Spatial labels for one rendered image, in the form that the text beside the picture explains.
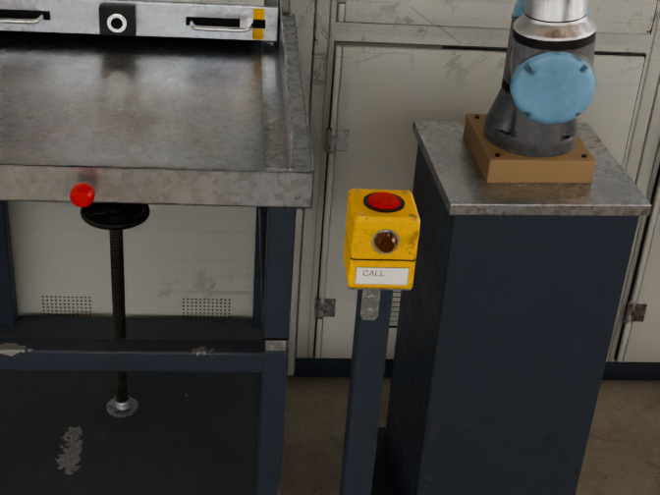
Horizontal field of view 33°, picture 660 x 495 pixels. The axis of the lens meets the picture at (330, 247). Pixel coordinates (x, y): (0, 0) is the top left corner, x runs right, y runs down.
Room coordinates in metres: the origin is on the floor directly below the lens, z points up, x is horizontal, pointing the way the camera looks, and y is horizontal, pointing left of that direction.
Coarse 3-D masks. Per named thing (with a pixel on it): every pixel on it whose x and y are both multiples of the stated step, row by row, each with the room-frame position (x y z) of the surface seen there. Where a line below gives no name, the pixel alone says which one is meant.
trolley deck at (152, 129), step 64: (0, 64) 1.67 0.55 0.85; (64, 64) 1.69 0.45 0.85; (128, 64) 1.71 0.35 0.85; (192, 64) 1.74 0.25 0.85; (256, 64) 1.76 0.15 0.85; (0, 128) 1.43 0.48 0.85; (64, 128) 1.44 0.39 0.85; (128, 128) 1.46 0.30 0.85; (192, 128) 1.48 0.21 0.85; (256, 128) 1.49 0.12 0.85; (0, 192) 1.31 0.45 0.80; (64, 192) 1.32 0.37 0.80; (128, 192) 1.33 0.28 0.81; (192, 192) 1.34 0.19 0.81; (256, 192) 1.35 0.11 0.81
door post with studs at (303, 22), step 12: (288, 0) 2.04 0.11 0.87; (300, 0) 2.03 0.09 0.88; (312, 0) 2.04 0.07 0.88; (288, 12) 2.04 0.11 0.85; (300, 12) 2.03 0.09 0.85; (312, 12) 2.04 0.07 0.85; (300, 24) 2.03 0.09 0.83; (300, 36) 2.04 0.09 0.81; (300, 48) 2.04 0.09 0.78; (300, 216) 2.04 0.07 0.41; (300, 228) 2.04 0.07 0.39; (300, 240) 2.04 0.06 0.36; (288, 348) 2.04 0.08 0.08; (288, 360) 2.04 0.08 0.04; (288, 372) 2.04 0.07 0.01
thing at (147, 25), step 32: (0, 0) 1.78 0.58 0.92; (32, 0) 1.78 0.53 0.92; (64, 0) 1.79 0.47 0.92; (96, 0) 1.79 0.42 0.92; (128, 0) 1.80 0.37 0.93; (64, 32) 1.79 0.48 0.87; (96, 32) 1.79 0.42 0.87; (160, 32) 1.80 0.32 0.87; (192, 32) 1.81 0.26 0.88; (224, 32) 1.82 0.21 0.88
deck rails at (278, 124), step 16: (272, 48) 1.83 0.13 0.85; (272, 64) 1.75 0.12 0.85; (272, 80) 1.68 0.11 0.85; (288, 80) 1.52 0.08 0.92; (272, 96) 1.61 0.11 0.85; (288, 96) 1.46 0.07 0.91; (272, 112) 1.55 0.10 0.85; (288, 112) 1.44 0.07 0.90; (272, 128) 1.49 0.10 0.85; (288, 128) 1.42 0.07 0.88; (272, 144) 1.43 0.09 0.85; (288, 144) 1.40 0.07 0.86; (272, 160) 1.38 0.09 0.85; (288, 160) 1.38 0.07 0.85
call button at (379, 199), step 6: (378, 192) 1.19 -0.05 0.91; (384, 192) 1.19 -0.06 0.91; (372, 198) 1.17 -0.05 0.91; (378, 198) 1.17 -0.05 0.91; (384, 198) 1.17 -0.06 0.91; (390, 198) 1.18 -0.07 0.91; (396, 198) 1.18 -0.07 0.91; (372, 204) 1.16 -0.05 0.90; (378, 204) 1.16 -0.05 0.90; (384, 204) 1.16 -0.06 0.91; (390, 204) 1.16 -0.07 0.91; (396, 204) 1.17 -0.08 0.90
